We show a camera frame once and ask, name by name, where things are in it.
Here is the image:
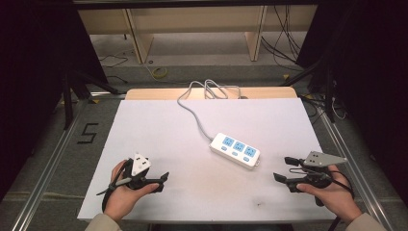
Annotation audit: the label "yellow coiled cable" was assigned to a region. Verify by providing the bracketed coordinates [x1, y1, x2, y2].
[149, 65, 168, 81]

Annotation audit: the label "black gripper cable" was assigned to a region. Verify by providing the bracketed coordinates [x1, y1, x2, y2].
[326, 169, 356, 231]
[95, 158, 133, 214]

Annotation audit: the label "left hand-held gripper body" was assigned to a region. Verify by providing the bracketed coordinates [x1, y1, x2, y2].
[123, 153, 152, 191]

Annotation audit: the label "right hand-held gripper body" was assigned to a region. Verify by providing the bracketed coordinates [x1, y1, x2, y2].
[286, 151, 348, 193]

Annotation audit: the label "bundle of black floor cables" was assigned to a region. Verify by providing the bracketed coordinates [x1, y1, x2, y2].
[260, 5, 306, 72]

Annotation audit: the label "white power strip blue sockets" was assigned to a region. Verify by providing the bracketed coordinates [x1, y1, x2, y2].
[210, 132, 261, 170]

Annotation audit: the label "light wooden desk frame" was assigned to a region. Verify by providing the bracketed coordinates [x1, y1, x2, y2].
[77, 4, 319, 65]

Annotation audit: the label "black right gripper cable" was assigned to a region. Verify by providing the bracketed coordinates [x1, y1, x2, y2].
[326, 169, 356, 231]

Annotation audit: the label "person's left hand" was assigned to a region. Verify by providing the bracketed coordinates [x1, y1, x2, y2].
[104, 159, 160, 222]

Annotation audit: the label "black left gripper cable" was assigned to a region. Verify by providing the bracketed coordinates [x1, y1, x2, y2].
[95, 158, 133, 214]

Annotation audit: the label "grey power strip cable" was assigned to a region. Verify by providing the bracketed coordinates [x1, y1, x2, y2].
[176, 79, 242, 142]

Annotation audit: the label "black curtain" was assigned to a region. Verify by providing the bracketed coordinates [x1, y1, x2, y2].
[295, 0, 408, 206]
[0, 0, 109, 201]

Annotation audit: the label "black metal stand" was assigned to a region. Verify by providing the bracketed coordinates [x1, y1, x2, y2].
[62, 69, 120, 130]

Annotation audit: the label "person's right hand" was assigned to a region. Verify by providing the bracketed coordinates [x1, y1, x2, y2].
[296, 165, 364, 225]

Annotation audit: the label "aluminium floor rail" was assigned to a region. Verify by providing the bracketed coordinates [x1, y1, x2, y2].
[315, 101, 390, 231]
[10, 99, 89, 231]

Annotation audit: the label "thin black floor cable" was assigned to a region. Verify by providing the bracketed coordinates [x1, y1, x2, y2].
[98, 53, 130, 69]

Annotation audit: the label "white table cover board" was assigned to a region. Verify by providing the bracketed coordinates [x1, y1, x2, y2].
[77, 97, 337, 223]

